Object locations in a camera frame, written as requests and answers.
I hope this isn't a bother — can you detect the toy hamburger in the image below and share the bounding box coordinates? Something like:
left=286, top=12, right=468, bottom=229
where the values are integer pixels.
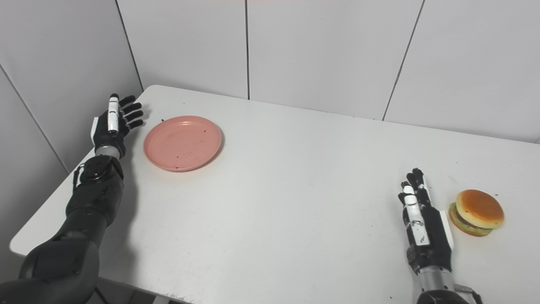
left=448, top=189, right=505, bottom=237

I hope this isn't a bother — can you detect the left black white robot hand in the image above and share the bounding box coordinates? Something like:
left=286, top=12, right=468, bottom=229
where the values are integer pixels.
left=91, top=93, right=144, bottom=159

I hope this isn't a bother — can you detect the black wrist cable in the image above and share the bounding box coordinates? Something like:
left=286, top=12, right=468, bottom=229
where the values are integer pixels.
left=454, top=285, right=483, bottom=304
left=73, top=165, right=87, bottom=189

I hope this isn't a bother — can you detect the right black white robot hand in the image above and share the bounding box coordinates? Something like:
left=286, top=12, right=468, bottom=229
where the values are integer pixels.
left=398, top=168, right=455, bottom=276

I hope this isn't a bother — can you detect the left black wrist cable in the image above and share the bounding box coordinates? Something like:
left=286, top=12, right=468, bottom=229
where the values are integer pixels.
left=73, top=165, right=87, bottom=189

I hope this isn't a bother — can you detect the pink round plate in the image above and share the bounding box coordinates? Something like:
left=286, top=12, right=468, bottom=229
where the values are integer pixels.
left=143, top=116, right=223, bottom=172

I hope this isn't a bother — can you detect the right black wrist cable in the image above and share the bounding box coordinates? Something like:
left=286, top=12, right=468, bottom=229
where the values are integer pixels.
left=454, top=285, right=483, bottom=304

